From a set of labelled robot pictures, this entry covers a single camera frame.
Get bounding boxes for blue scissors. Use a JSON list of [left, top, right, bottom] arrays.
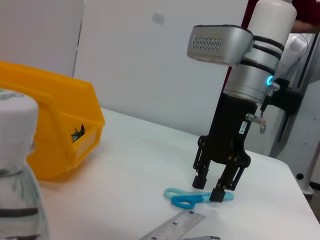
[[163, 187, 236, 209]]

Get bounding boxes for white machine stand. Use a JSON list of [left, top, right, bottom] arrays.
[[268, 32, 320, 198]]

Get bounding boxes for clear plastic ruler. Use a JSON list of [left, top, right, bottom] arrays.
[[139, 210, 207, 240]]

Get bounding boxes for yellow plastic bin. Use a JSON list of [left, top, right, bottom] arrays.
[[0, 61, 106, 182]]

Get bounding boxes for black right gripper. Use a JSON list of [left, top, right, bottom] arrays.
[[191, 93, 258, 203]]

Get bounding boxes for green plastic wrapper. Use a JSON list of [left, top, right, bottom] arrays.
[[70, 123, 86, 143]]

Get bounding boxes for grey ballpoint pen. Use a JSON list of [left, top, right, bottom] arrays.
[[184, 234, 221, 240]]

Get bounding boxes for black stand bracket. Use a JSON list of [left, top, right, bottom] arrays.
[[267, 77, 303, 113]]

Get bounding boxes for grey right arm cable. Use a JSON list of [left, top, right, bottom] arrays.
[[259, 82, 280, 135]]

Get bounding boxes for clear green-label water bottle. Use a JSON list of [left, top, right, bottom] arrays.
[[0, 87, 51, 240]]

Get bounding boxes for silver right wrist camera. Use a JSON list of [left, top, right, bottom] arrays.
[[186, 24, 255, 67]]

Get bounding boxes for silver right gripper connector stub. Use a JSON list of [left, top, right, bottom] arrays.
[[246, 112, 267, 126]]

